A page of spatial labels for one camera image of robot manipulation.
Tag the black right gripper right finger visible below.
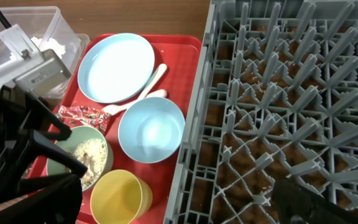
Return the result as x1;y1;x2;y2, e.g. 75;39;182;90
272;179;358;224

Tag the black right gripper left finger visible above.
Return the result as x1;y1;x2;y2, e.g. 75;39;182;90
0;174;83;224

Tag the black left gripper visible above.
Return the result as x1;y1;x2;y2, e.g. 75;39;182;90
0;87;88;203

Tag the red candy wrapper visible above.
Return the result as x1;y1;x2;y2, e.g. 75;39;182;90
56;106;111;134

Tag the yellow plastic cup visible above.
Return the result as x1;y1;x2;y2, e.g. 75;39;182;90
90;169;153;224

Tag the grey plastic dishwasher rack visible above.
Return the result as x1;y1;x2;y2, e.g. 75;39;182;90
163;1;358;223

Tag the green bowl with food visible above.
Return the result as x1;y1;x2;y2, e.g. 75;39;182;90
55;126;114;192

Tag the light blue plate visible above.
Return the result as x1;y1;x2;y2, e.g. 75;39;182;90
77;33;155;103

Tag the clear plastic bin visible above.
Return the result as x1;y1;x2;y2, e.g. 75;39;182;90
0;6;91;100

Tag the light blue bowl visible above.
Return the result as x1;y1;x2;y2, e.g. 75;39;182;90
118;97;185;164

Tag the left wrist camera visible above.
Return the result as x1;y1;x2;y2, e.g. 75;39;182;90
0;24;71;96

